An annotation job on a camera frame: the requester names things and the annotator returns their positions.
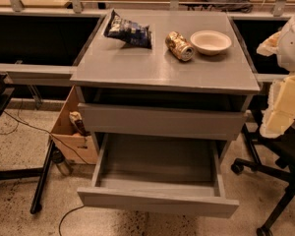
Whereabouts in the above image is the grey drawer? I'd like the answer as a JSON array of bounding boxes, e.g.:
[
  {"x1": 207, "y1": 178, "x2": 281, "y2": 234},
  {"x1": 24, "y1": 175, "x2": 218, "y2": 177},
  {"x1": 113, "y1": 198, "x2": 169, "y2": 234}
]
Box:
[
  {"x1": 78, "y1": 103, "x2": 246, "y2": 141},
  {"x1": 78, "y1": 134, "x2": 239, "y2": 218}
]

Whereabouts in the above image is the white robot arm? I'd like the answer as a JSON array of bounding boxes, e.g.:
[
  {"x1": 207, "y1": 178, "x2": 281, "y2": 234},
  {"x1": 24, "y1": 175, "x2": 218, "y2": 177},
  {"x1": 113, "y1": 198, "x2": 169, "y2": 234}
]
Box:
[{"x1": 257, "y1": 14, "x2": 295, "y2": 139}]

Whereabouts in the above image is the grey drawer cabinet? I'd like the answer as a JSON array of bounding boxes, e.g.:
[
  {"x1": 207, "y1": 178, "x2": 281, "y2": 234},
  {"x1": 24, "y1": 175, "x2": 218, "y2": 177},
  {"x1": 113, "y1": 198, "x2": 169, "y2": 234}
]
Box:
[{"x1": 72, "y1": 10, "x2": 260, "y2": 163}]

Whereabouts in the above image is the grey top drawer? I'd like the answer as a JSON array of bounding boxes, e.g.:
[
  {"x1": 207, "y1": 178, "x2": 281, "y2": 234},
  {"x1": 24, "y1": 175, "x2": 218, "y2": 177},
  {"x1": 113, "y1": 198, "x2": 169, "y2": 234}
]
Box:
[{"x1": 78, "y1": 103, "x2": 246, "y2": 141}]

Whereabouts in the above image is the black office chair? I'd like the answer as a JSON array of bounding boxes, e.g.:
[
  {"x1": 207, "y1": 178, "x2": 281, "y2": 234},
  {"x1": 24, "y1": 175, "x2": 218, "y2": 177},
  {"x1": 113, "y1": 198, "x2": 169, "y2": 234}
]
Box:
[{"x1": 231, "y1": 109, "x2": 295, "y2": 236}]

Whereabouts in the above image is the white paper bowl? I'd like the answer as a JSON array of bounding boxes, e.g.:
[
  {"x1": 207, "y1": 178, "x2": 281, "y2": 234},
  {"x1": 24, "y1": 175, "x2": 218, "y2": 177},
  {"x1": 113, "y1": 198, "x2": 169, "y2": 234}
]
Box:
[{"x1": 190, "y1": 30, "x2": 232, "y2": 56}]

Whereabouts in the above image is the gold soda can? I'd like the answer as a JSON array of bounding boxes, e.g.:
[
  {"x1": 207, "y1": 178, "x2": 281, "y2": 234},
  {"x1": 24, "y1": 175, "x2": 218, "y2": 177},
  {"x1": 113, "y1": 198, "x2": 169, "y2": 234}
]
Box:
[{"x1": 165, "y1": 31, "x2": 195, "y2": 62}]

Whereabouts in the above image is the blue chip bag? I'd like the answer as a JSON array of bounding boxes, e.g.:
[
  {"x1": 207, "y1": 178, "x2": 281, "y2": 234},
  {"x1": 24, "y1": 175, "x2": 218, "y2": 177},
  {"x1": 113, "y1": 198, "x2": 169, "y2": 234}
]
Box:
[{"x1": 104, "y1": 11, "x2": 151, "y2": 49}]

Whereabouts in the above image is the snack bag in box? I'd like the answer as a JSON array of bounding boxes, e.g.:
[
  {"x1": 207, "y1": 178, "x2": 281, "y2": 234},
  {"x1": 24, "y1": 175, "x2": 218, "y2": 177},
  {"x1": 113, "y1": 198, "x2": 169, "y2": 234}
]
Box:
[{"x1": 69, "y1": 111, "x2": 89, "y2": 137}]

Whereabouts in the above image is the cardboard box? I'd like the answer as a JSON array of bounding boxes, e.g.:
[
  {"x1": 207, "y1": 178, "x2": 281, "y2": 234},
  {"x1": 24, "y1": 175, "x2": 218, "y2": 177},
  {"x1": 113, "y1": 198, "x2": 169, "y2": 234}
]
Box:
[{"x1": 51, "y1": 88, "x2": 97, "y2": 164}]

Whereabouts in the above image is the metal bottle on floor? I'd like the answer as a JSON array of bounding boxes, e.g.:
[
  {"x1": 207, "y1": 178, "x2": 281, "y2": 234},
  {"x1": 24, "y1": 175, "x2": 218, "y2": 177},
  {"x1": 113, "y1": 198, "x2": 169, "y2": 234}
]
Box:
[{"x1": 52, "y1": 149, "x2": 73, "y2": 176}]

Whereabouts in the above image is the black floor cable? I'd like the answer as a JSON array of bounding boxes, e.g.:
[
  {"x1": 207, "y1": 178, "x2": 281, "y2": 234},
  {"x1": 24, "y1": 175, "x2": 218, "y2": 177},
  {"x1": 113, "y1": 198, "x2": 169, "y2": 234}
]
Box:
[{"x1": 0, "y1": 97, "x2": 89, "y2": 236}]

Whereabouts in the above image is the black table leg frame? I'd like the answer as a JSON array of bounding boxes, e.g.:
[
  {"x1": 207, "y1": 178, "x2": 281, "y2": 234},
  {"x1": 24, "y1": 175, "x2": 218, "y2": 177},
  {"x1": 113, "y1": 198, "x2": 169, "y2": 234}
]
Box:
[{"x1": 0, "y1": 74, "x2": 55, "y2": 214}]

